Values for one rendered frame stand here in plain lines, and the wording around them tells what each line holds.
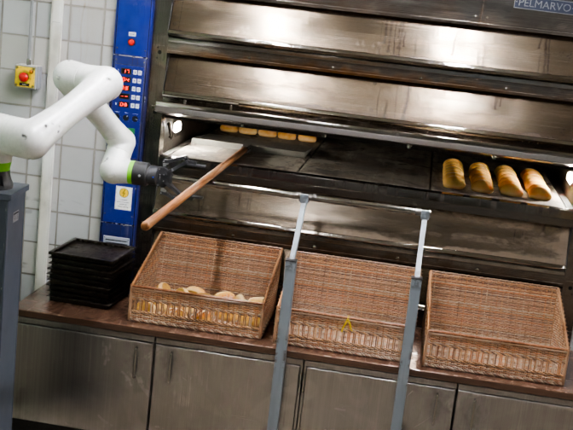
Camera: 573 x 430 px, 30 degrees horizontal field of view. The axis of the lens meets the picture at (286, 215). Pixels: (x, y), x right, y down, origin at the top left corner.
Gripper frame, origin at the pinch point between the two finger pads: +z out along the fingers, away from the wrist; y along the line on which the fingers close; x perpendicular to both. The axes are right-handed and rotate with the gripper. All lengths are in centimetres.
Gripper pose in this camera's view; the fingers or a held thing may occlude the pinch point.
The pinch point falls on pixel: (199, 182)
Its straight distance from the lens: 413.6
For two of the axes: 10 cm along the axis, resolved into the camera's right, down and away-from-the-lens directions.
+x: -1.5, 1.9, -9.7
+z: 9.8, 1.4, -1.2
